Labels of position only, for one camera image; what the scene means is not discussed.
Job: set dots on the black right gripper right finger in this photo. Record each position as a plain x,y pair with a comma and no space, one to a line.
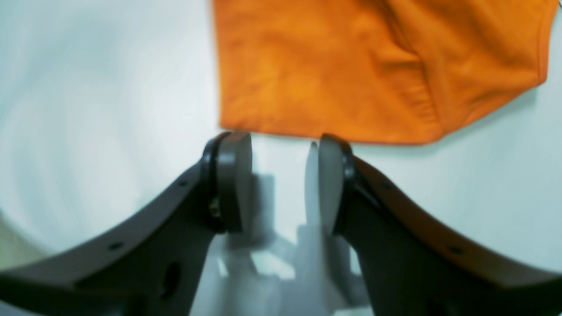
413,264

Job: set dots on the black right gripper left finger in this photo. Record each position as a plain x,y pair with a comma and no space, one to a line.
150,264

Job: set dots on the orange T-shirt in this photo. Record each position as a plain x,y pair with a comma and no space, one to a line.
376,71

